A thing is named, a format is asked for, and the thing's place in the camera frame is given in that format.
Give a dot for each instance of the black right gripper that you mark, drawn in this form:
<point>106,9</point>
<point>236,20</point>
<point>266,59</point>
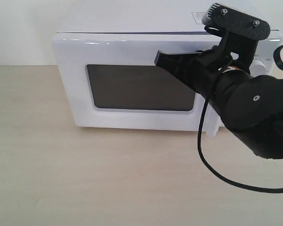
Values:
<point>216,77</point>

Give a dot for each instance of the white microwave door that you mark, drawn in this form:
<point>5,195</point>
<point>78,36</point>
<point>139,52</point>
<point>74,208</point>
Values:
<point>111,80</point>

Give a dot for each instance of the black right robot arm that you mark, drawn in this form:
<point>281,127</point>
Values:
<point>250,107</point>

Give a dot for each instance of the upper white power knob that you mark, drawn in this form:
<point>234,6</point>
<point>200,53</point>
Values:
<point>257,68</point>

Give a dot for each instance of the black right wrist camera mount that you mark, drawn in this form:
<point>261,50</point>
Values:
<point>239,32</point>

